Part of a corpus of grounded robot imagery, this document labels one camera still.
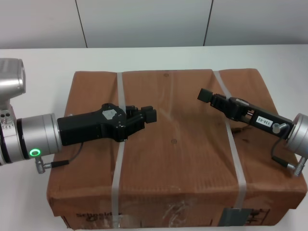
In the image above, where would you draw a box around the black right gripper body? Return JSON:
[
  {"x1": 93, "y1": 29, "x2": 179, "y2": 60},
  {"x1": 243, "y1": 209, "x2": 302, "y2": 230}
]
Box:
[{"x1": 227, "y1": 97, "x2": 295, "y2": 141}]

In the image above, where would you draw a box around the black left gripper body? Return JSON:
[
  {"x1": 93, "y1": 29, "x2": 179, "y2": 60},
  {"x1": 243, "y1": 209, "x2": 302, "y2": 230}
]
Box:
[{"x1": 57, "y1": 103, "x2": 128, "y2": 143}]

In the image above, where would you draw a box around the brown cardboard box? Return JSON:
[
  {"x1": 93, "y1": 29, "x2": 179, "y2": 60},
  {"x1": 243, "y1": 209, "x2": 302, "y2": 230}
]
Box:
[{"x1": 45, "y1": 68, "x2": 308, "y2": 229}]

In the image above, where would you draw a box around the left gripper cable with plugs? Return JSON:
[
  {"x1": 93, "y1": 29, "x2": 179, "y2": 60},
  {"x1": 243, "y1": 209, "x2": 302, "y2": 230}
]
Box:
[{"x1": 35, "y1": 114, "x2": 84, "y2": 174}]

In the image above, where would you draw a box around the gripper cable with plugs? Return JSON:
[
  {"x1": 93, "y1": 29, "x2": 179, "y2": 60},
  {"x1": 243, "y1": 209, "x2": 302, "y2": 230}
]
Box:
[
  {"x1": 35, "y1": 114, "x2": 84, "y2": 174},
  {"x1": 271, "y1": 122, "x2": 304, "y2": 178}
]

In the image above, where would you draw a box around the white plastic packing strap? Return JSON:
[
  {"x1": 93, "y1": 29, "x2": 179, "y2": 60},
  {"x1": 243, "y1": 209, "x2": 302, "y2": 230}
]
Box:
[
  {"x1": 212, "y1": 70, "x2": 247, "y2": 210},
  {"x1": 111, "y1": 71, "x2": 127, "y2": 228}
]

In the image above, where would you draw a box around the right gripper cable with plugs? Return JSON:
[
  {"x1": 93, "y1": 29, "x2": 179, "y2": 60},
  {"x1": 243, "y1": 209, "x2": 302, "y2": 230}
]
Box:
[{"x1": 271, "y1": 122, "x2": 304, "y2": 178}]

